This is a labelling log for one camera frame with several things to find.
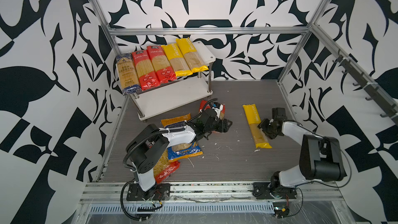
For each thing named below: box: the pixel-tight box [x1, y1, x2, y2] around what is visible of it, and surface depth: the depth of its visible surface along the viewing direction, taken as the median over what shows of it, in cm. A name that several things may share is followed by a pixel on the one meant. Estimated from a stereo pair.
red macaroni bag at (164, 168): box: [153, 148, 181, 185], surface depth 79 cm
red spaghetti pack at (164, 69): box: [146, 45, 178, 84], surface depth 78 cm
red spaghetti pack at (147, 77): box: [131, 49, 161, 91], surface depth 75 cm
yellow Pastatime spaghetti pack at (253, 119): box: [242, 103, 273, 149], surface depth 98 cm
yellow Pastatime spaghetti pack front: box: [161, 43, 193, 78], surface depth 82 cm
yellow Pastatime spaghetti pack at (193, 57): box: [175, 37, 209, 74], surface depth 83 cm
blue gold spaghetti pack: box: [115, 52, 142, 96], surface depth 74 cm
